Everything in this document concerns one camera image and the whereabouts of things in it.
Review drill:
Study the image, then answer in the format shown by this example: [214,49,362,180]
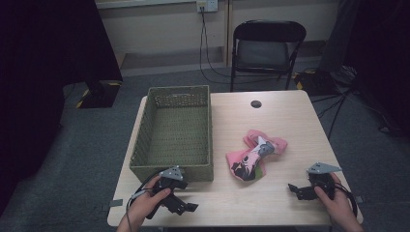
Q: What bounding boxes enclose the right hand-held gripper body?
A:
[299,161,343,201]

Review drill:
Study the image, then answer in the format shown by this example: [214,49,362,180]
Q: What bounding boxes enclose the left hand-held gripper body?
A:
[144,165,191,220]

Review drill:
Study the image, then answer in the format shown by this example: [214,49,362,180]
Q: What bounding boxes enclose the pink sock with grey print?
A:
[243,129,288,157]

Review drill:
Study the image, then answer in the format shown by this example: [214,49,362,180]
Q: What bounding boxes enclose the green woven basket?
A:
[129,84,215,184]

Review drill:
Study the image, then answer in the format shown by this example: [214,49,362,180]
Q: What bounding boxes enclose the person's right hand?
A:
[313,172,357,227]

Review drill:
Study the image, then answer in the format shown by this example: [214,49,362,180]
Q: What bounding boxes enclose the person's left hand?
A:
[128,175,172,227]

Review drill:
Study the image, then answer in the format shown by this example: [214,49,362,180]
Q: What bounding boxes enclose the black stand legs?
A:
[309,86,359,141]

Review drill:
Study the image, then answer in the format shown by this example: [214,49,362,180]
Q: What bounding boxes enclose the black box with yellow stripes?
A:
[293,69,339,97]

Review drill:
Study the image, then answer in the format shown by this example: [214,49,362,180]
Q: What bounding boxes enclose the black stand base yellow stripes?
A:
[74,79,124,109]

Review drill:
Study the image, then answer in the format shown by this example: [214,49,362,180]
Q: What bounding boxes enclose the dark curtain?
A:
[0,0,124,216]
[318,0,410,138]

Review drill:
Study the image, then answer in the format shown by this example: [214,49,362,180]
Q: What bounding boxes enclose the black folding chair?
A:
[229,19,308,93]

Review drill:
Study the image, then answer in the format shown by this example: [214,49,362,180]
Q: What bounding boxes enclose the right hand-held gripper cable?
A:
[333,182,360,218]

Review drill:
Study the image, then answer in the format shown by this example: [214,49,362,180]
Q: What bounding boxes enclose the hand-held gripper cable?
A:
[333,182,360,218]
[125,169,166,232]

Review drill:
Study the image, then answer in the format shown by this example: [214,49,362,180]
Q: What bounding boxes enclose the left hand-held gripper cable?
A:
[125,169,166,232]

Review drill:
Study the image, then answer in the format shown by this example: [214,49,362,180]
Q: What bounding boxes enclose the black wall cable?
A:
[198,5,234,85]

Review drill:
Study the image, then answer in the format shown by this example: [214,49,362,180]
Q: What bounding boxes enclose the white wall outlet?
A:
[195,0,220,14]

